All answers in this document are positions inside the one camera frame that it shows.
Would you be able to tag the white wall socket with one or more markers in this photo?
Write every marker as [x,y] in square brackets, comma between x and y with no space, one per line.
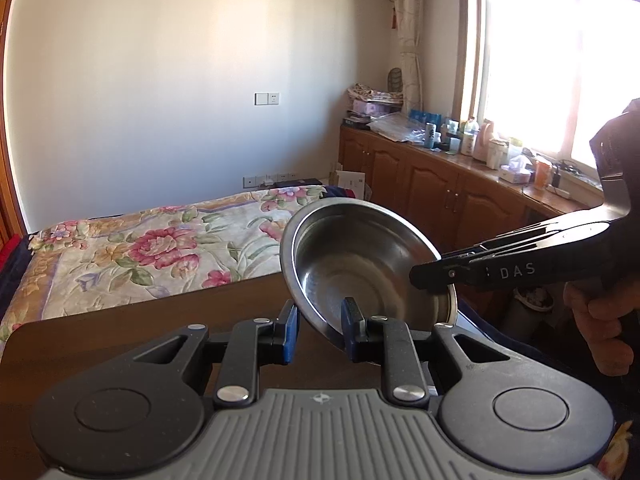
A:
[285,177]
[265,179]
[249,180]

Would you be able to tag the wooden cabinet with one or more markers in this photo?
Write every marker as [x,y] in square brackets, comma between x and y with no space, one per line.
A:
[430,185]

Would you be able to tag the pink jug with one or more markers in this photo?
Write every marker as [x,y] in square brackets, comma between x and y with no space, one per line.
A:
[483,140]

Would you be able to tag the red cloth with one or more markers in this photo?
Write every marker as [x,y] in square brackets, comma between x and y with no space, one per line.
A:
[9,249]

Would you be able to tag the clear plastic bag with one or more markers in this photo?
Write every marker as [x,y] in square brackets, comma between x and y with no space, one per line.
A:
[395,127]

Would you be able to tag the black box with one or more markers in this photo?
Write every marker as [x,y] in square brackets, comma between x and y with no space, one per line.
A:
[305,181]

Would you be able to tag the dark blue blanket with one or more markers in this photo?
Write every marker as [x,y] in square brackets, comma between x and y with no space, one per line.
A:
[10,280]

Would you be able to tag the pile of folded cloth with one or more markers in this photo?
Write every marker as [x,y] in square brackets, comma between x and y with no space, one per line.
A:
[372,94]

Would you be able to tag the patterned slipper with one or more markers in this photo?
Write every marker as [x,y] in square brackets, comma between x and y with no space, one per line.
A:
[534,300]

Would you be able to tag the white board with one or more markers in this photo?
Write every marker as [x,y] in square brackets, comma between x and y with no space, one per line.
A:
[351,184]

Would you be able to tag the purple box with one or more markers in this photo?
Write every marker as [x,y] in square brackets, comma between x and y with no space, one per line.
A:
[370,108]

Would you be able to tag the blue packet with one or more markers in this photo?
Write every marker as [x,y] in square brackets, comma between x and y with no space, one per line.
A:
[425,117]

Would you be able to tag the white wall switch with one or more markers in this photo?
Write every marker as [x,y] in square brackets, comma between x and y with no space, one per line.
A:
[266,98]

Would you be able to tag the patterned curtain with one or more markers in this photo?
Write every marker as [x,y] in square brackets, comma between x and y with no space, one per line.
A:
[410,35]

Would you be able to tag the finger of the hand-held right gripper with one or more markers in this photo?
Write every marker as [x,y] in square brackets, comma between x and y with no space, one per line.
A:
[440,272]
[550,232]

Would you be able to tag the stainless steel bowl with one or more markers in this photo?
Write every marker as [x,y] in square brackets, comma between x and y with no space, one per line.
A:
[360,255]

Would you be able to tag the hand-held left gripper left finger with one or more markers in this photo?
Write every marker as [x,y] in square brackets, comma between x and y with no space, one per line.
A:
[289,332]

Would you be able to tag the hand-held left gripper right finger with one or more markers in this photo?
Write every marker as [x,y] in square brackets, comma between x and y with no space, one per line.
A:
[351,330]

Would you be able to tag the window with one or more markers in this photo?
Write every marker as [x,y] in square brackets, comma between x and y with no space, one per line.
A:
[550,70]

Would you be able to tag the dark floral clothing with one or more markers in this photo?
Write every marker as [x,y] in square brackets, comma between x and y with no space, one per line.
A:
[627,452]

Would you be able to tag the white tissue box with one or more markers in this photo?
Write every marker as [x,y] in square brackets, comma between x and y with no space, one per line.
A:
[515,172]

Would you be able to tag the orange cup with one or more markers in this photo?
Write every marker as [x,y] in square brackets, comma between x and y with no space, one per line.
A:
[542,174]

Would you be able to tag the white container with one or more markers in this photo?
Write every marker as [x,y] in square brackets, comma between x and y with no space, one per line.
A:
[495,153]

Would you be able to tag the white bottle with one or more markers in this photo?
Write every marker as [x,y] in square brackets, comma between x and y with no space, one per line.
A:
[468,141]

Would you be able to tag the floral bed blanket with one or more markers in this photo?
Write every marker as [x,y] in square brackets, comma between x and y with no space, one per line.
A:
[150,250]

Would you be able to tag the person's right hand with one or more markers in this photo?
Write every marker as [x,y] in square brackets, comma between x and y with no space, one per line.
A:
[600,325]

